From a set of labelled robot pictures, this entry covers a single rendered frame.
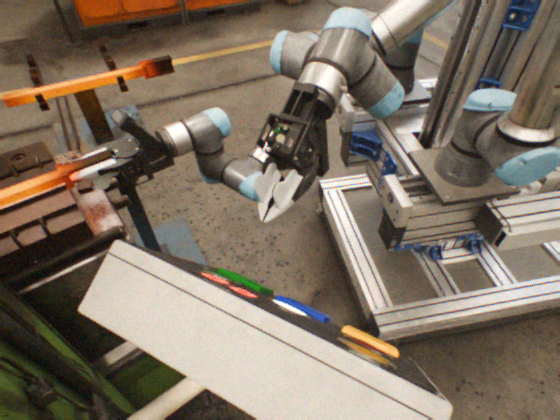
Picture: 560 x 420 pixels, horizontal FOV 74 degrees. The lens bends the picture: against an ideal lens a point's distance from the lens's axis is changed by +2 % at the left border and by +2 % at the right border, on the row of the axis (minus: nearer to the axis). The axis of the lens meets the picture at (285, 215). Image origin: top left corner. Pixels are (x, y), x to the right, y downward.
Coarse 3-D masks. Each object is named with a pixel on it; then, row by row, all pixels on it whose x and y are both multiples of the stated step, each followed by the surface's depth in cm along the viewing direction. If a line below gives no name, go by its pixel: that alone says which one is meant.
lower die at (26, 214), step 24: (48, 168) 78; (48, 192) 72; (0, 216) 68; (24, 216) 68; (48, 216) 69; (72, 216) 70; (0, 240) 66; (24, 240) 66; (48, 240) 67; (72, 240) 70; (0, 264) 64; (24, 264) 67
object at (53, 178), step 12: (96, 156) 76; (108, 156) 76; (60, 168) 74; (72, 168) 74; (84, 168) 75; (36, 180) 72; (48, 180) 72; (60, 180) 73; (72, 180) 75; (0, 192) 70; (12, 192) 70; (24, 192) 70; (36, 192) 72; (0, 204) 69
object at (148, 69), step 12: (156, 60) 110; (168, 60) 111; (108, 72) 107; (120, 72) 107; (132, 72) 108; (144, 72) 108; (156, 72) 112; (168, 72) 113; (60, 84) 102; (72, 84) 102; (84, 84) 103; (96, 84) 105; (108, 84) 106; (12, 96) 97; (24, 96) 98; (48, 96) 100
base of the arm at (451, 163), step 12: (456, 144) 96; (444, 156) 100; (456, 156) 97; (468, 156) 94; (480, 156) 93; (444, 168) 100; (456, 168) 98; (468, 168) 96; (480, 168) 96; (456, 180) 99; (468, 180) 97; (480, 180) 98
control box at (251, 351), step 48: (96, 288) 37; (144, 288) 35; (192, 288) 34; (240, 288) 44; (144, 336) 34; (192, 336) 33; (240, 336) 32; (288, 336) 31; (336, 336) 38; (240, 384) 31; (288, 384) 30; (336, 384) 29; (384, 384) 28; (432, 384) 34
